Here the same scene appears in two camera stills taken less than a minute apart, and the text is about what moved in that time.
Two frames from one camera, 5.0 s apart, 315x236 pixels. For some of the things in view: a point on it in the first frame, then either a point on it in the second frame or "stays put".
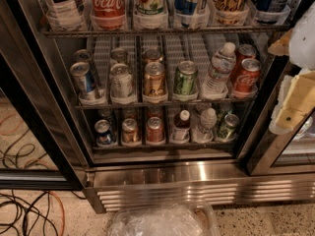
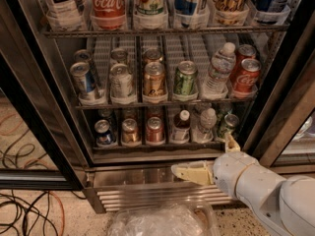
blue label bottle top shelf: x=187 y=16 stays put
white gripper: x=304 y=39 to x=230 y=173
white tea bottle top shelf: x=66 y=8 stays put
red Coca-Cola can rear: x=243 y=52 stays put
